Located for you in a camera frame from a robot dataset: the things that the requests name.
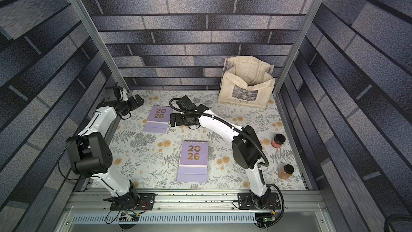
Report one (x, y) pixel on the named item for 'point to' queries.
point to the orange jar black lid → (285, 172)
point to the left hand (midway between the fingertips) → (137, 101)
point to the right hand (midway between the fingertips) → (177, 119)
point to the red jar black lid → (279, 139)
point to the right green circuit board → (264, 217)
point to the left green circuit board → (127, 216)
